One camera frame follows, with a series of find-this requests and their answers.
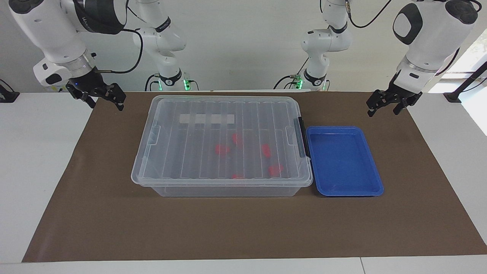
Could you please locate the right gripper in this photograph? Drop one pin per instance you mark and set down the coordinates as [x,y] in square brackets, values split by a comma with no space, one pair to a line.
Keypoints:
[86,83]

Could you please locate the clear plastic box lid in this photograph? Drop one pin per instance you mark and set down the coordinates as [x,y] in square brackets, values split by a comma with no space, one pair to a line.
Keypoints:
[198,152]

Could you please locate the clear plastic storage box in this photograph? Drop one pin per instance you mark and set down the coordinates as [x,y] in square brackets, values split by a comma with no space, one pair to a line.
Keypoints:
[228,191]

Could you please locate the red block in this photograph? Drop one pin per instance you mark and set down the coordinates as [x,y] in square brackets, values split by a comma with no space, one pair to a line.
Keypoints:
[237,139]
[275,169]
[266,150]
[222,149]

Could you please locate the blue plastic tray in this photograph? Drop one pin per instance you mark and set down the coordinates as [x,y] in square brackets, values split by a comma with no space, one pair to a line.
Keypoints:
[342,160]

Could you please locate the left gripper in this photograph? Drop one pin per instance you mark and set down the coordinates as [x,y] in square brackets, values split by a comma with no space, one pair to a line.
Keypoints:
[401,85]

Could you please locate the black stand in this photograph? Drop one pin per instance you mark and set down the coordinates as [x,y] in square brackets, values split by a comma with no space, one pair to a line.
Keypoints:
[462,89]
[7,96]

